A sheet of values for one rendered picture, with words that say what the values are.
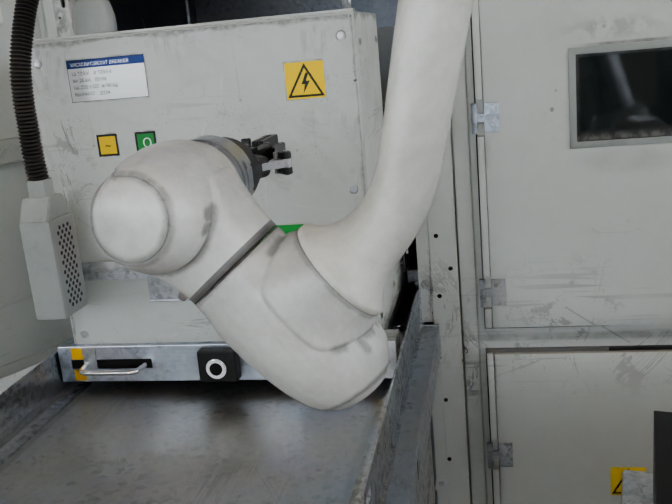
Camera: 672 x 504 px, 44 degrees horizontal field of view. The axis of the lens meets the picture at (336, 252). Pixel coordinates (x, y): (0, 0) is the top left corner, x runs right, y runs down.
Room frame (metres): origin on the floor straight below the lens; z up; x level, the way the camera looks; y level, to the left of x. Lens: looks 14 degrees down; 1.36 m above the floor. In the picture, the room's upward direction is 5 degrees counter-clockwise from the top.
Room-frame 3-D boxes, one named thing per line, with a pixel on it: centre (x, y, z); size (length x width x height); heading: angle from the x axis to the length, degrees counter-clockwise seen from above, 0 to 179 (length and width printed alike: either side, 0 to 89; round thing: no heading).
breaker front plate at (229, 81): (1.20, 0.19, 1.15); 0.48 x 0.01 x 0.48; 78
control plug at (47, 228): (1.17, 0.41, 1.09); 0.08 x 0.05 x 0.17; 168
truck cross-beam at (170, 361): (1.22, 0.18, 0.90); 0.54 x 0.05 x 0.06; 78
